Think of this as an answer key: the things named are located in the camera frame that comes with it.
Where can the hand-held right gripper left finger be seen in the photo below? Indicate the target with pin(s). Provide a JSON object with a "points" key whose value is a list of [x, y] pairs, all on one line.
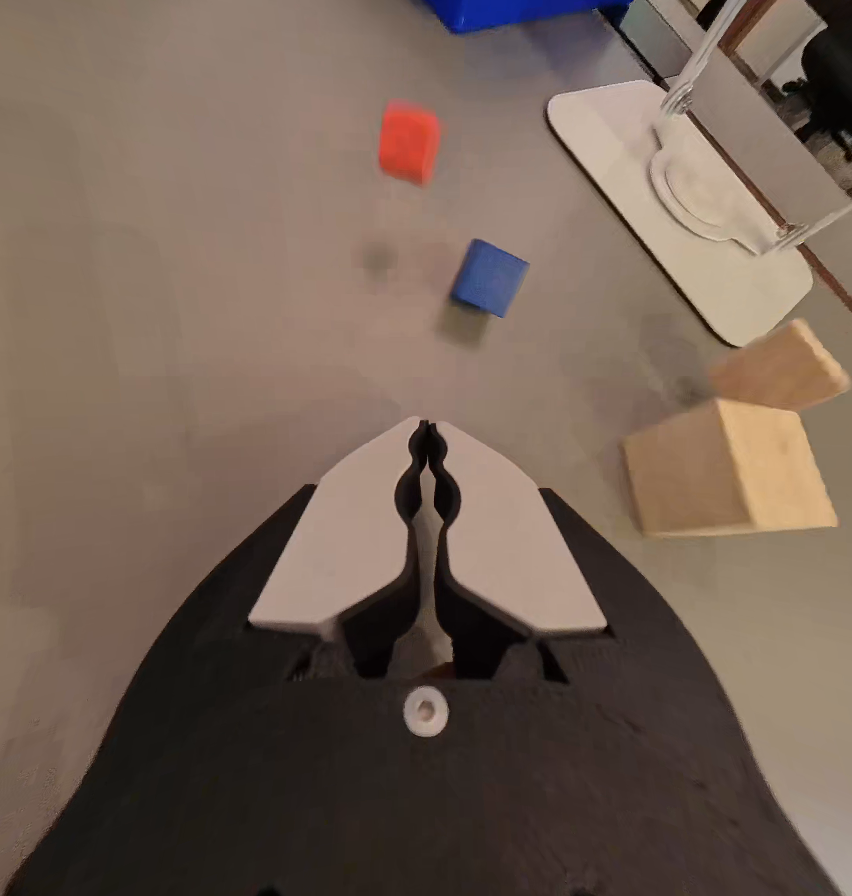
{"points": [[342, 546]]}

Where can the medium plain wooden cube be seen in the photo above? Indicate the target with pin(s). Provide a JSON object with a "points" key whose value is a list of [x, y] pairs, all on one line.
{"points": [[776, 367]]}

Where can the small blue wooden cube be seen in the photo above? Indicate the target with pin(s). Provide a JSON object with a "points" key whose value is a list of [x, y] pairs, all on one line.
{"points": [[489, 280]]}

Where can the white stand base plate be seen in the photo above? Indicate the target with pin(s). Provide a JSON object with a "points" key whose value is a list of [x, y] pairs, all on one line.
{"points": [[608, 154]]}

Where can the blue plastic bin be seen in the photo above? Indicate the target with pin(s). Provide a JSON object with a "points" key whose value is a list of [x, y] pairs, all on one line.
{"points": [[510, 12]]}

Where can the small red wooden cube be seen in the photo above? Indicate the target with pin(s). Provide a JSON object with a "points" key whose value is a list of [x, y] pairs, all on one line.
{"points": [[408, 143]]}

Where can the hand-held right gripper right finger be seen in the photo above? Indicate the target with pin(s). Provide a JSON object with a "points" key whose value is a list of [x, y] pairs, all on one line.
{"points": [[510, 553]]}

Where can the large plain wooden cube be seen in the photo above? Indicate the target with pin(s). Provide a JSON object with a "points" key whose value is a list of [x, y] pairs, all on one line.
{"points": [[713, 476]]}

